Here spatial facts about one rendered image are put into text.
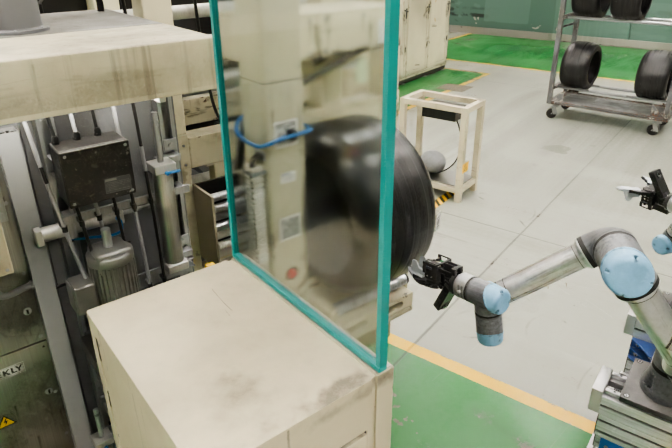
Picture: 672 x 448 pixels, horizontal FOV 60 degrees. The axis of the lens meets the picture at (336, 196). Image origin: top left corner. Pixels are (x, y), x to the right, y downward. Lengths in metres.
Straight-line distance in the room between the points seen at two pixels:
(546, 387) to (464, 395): 0.41
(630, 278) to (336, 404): 0.86
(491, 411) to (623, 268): 1.48
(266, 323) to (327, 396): 0.25
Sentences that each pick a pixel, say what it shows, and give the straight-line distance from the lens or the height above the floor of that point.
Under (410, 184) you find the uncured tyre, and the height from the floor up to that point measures 1.32.
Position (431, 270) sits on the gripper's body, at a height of 1.10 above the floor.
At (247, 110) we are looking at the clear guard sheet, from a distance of 1.23.
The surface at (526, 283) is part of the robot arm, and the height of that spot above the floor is 1.08.
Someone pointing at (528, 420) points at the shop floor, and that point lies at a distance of 2.94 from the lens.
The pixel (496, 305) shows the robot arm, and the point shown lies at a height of 1.10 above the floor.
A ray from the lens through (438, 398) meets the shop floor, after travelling 2.95.
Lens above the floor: 2.00
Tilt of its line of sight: 24 degrees down
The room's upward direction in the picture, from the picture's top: straight up
